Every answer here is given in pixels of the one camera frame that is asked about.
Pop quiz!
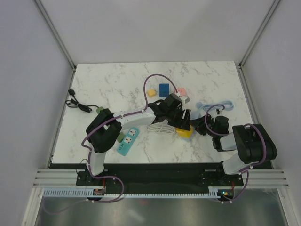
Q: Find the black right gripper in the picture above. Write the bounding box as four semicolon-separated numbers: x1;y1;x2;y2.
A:
190;113;217;137

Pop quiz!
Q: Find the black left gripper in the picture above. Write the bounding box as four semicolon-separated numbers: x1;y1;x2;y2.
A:
166;107;190;131

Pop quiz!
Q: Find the yellow cube socket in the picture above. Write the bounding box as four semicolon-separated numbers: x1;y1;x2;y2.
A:
175;127;193;139

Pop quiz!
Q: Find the pink cube socket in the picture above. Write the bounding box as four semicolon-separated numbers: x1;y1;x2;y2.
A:
176;88;187;97

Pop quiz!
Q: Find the blue cube socket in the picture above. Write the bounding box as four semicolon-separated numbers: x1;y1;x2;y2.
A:
159;83;170;97

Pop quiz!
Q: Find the yellow plug adapter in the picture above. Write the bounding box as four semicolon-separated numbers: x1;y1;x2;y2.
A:
147;89;157;98

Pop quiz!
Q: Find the teal power strip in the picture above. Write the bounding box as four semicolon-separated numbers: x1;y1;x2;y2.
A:
117;127;140;156

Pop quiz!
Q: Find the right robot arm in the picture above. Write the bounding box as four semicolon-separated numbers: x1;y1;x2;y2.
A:
190;114;277;186

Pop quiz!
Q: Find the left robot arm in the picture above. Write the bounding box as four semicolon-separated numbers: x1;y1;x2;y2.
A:
81;93;191;185

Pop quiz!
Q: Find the white coiled power cable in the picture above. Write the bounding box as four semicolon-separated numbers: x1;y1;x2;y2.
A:
146;122;177;135

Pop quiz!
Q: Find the light blue power cable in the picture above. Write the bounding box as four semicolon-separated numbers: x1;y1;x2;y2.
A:
195;100;235;112

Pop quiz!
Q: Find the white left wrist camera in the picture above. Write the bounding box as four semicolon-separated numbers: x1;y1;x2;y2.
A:
179;96;190;104

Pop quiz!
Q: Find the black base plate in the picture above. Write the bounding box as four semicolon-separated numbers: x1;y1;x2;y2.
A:
76;163;244;194

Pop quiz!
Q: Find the aluminium table frame rail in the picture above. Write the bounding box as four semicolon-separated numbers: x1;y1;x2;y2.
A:
235;63;289;189

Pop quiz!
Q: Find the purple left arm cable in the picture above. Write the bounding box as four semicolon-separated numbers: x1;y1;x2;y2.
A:
81;74;179;209

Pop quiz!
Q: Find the black power cable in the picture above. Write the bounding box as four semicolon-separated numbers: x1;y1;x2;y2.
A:
65;89;99;114

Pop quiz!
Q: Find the white slotted cable duct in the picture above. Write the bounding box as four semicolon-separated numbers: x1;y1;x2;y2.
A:
43;187;222;199

